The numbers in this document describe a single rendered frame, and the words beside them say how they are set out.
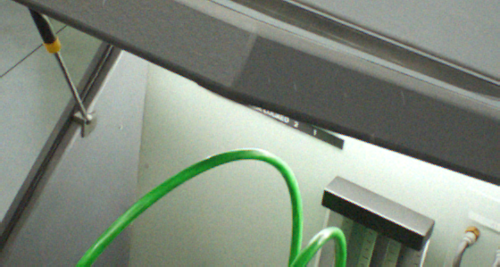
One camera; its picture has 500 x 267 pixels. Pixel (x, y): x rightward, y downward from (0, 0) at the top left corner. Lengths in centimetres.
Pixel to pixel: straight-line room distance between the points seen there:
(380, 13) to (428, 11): 7
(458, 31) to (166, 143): 47
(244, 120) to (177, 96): 11
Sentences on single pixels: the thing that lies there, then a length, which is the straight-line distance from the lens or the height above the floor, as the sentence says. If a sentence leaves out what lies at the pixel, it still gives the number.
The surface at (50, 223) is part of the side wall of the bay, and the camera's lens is 159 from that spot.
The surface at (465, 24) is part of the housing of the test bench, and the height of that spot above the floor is 150.
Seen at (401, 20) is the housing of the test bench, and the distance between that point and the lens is 150.
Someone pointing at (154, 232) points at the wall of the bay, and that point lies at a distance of 180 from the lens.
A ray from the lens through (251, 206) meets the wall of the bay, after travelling 165.
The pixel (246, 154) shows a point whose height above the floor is 142.
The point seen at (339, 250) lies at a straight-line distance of 140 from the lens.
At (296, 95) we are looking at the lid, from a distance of 52.
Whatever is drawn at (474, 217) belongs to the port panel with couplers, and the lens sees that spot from 148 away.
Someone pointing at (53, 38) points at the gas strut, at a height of 148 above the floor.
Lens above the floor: 221
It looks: 34 degrees down
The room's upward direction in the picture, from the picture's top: 8 degrees clockwise
